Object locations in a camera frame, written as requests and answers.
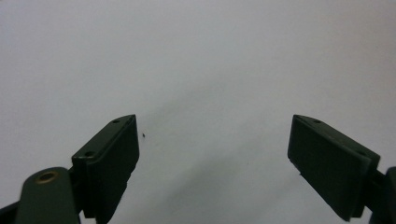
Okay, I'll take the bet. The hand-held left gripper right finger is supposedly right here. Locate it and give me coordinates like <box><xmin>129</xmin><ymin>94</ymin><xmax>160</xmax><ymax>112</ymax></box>
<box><xmin>287</xmin><ymin>114</ymin><xmax>381</xmax><ymax>222</ymax></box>

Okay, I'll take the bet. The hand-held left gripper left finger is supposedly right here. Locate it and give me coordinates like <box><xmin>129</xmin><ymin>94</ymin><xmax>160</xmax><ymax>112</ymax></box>
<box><xmin>71</xmin><ymin>114</ymin><xmax>140</xmax><ymax>224</ymax></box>

